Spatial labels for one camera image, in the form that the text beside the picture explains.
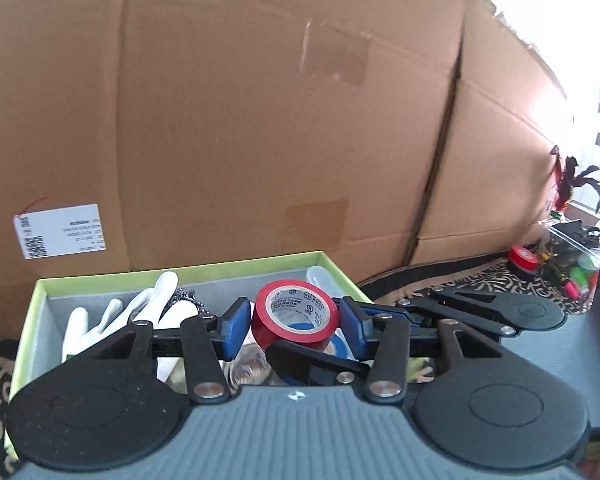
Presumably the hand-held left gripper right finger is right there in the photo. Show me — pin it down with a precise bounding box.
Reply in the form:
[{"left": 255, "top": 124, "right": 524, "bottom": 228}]
[{"left": 338, "top": 296, "right": 504, "bottom": 406}]

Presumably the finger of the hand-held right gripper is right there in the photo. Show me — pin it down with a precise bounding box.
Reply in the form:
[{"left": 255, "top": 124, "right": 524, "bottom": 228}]
[
  {"left": 367, "top": 286, "right": 520, "bottom": 338},
  {"left": 265, "top": 339, "right": 372, "bottom": 387}
]

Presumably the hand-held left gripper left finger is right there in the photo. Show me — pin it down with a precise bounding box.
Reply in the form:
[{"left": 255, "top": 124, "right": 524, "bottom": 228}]
[{"left": 65, "top": 296, "right": 254, "bottom": 406}]

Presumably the blue tape roll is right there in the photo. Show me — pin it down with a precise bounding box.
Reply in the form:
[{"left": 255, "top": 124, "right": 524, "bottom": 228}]
[{"left": 275, "top": 322, "right": 354, "bottom": 387}]

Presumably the clear plastic bag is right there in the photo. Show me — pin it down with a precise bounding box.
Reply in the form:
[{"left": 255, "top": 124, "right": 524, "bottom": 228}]
[{"left": 220, "top": 345, "right": 277, "bottom": 387}]

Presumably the clear plastic toothbrush case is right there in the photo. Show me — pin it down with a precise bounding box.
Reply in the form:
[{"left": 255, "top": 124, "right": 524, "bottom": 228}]
[{"left": 305, "top": 265, "right": 347, "bottom": 302}]

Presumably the steel wool scourer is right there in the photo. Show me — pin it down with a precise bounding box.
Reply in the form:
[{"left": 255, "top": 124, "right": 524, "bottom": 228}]
[{"left": 167, "top": 287, "right": 207, "bottom": 317}]

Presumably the white pink sock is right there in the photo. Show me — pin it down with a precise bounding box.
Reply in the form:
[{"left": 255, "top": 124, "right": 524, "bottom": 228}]
[{"left": 62, "top": 270, "right": 182, "bottom": 382}]

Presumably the lime green cardboard box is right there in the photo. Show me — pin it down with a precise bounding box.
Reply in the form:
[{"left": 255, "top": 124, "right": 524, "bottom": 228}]
[{"left": 10, "top": 251, "right": 377, "bottom": 397}]

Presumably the red black tape roll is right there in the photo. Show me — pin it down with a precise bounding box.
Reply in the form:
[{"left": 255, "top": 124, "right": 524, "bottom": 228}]
[{"left": 508, "top": 244, "right": 542, "bottom": 281}]

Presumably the clear plastic container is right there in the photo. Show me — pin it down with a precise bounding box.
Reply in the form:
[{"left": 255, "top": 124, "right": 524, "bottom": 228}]
[{"left": 542, "top": 219, "right": 600, "bottom": 307}]

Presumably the red black feather decoration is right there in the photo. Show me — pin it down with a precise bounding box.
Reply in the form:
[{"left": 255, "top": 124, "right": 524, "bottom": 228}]
[{"left": 549, "top": 144, "right": 600, "bottom": 214}]

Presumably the white shipping label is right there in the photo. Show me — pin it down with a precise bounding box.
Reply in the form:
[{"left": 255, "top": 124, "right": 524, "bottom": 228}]
[{"left": 13, "top": 203, "right": 107, "bottom": 260}]

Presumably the large brown cardboard box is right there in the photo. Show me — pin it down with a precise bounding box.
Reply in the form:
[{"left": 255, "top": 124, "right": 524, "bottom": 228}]
[{"left": 0, "top": 0, "right": 469, "bottom": 347}]

